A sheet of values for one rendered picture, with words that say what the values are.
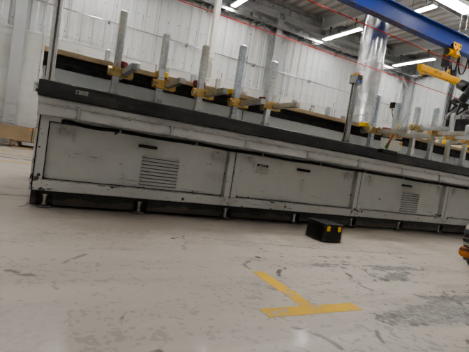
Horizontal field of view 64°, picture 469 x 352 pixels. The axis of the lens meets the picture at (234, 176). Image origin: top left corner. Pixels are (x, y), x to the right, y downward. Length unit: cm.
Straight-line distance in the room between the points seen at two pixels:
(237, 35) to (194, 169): 842
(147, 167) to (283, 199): 112
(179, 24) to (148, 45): 101
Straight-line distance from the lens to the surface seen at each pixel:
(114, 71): 220
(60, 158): 242
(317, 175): 316
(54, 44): 220
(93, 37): 960
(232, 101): 241
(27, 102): 933
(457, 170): 408
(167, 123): 227
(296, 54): 1178
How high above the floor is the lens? 46
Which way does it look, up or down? 3 degrees down
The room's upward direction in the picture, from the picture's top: 9 degrees clockwise
